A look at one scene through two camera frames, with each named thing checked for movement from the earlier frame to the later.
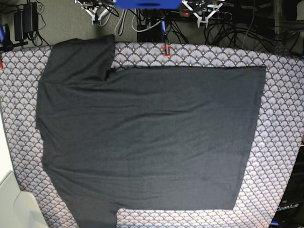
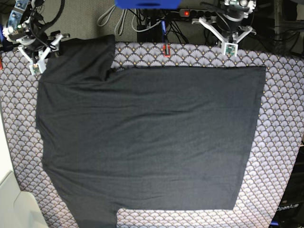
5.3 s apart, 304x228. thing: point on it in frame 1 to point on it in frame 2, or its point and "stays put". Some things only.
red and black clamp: x=165 y=55 stays put
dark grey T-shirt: x=173 y=137 stays put
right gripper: x=199 y=18 to x=228 y=26
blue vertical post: x=163 y=30 stays put
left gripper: x=95 y=16 to x=35 y=42
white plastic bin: x=18 y=209 stays put
